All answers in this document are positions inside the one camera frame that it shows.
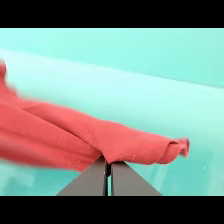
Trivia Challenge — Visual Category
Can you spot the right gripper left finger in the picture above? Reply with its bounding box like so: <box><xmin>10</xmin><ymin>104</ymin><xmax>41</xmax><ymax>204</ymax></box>
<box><xmin>56</xmin><ymin>155</ymin><xmax>109</xmax><ymax>197</ymax></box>

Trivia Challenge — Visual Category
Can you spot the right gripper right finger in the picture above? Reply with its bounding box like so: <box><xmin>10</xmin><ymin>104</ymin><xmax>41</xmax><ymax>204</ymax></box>
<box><xmin>110</xmin><ymin>161</ymin><xmax>162</xmax><ymax>197</ymax></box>

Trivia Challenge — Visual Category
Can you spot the red T-shirt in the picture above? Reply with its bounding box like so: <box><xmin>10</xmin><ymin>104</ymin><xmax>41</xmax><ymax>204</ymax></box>
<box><xmin>0</xmin><ymin>60</ymin><xmax>191</xmax><ymax>173</ymax></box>

